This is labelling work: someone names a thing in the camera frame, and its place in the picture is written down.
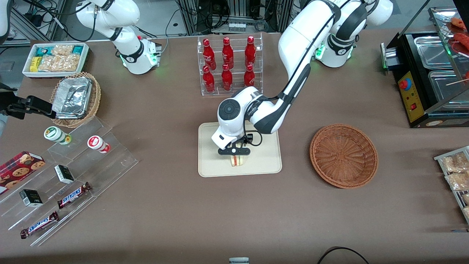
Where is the red cola bottle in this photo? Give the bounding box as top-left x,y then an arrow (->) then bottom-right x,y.
202,38 -> 217,71
243,64 -> 256,88
244,36 -> 257,68
202,65 -> 216,94
221,37 -> 235,70
221,64 -> 234,92

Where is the clear rice cracker pack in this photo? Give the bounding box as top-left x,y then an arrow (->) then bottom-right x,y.
38,54 -> 81,73
51,44 -> 75,56

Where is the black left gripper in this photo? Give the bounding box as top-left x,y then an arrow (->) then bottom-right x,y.
218,133 -> 254,162

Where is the black cable loop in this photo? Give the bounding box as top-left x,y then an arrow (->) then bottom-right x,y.
317,246 -> 371,264

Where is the red lid drink cup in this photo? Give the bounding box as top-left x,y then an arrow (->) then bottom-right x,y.
87,135 -> 111,154

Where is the clear acrylic step stand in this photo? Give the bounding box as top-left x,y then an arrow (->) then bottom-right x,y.
0,116 -> 139,247

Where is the steel food pan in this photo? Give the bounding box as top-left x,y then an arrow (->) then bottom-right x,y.
428,69 -> 469,111
413,35 -> 454,70

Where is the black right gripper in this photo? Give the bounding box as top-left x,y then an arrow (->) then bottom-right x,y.
0,92 -> 56,120

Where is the white wire snack rack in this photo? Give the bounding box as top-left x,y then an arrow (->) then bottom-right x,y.
434,146 -> 469,224

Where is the beige plastic tray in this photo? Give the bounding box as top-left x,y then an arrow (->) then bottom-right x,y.
198,118 -> 283,178

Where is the green lid drink cup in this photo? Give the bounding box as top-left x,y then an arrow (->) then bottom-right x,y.
43,126 -> 72,145

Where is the oval light wicker basket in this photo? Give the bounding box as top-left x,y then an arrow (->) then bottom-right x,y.
49,71 -> 101,128

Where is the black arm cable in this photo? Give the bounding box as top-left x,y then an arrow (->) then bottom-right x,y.
243,0 -> 368,147

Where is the small black box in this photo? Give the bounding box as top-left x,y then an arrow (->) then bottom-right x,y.
54,164 -> 75,184
19,189 -> 44,208

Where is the triangular sandwich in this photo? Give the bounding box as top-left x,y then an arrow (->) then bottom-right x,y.
229,154 -> 247,168

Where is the clear acrylic bottle rack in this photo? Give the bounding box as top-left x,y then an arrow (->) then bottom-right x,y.
197,33 -> 264,97

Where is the glass warmer cover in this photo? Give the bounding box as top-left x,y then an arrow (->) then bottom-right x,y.
428,5 -> 469,79

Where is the aluminium foil container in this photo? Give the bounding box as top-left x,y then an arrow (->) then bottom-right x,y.
51,77 -> 93,119

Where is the white snack bin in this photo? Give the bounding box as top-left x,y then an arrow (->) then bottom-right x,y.
22,43 -> 90,79

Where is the red cookie box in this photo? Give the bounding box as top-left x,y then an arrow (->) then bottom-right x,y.
0,151 -> 47,195

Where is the snickers bar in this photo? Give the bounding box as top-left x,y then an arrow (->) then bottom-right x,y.
56,182 -> 92,209
20,211 -> 60,239

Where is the aluminium frame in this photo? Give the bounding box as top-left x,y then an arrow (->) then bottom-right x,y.
10,0 -> 67,41

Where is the red sausage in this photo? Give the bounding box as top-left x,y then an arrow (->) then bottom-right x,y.
453,32 -> 469,52
450,16 -> 469,30

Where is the round brown wicker basket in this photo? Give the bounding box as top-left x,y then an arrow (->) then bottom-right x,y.
310,124 -> 379,190

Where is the black food warmer machine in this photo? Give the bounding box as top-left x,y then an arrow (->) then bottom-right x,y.
380,5 -> 469,129

